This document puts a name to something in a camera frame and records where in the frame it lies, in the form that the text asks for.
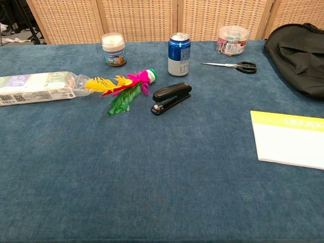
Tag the black stapler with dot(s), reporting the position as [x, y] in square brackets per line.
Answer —
[172, 95]

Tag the colourful feather shuttlecock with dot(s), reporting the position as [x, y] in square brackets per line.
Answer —
[126, 87]

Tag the blue table cloth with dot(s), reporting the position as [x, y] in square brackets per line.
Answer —
[162, 164]

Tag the blue and white drink can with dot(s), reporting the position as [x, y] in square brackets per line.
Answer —
[179, 55]

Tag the small jar with cartoon label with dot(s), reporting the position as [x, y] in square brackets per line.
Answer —
[114, 50]

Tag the woven rattan folding screen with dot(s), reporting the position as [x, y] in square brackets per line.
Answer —
[162, 20]

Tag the clear tub of binder clips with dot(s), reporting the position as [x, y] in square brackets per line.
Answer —
[232, 41]

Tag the yellow and white notepad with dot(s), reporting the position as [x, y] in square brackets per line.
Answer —
[288, 141]

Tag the tissue pack in plastic wrap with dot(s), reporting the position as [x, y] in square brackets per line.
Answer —
[33, 87]

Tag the black fabric bag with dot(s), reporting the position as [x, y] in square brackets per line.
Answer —
[301, 58]

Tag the black tripod stand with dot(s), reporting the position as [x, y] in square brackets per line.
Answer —
[31, 27]

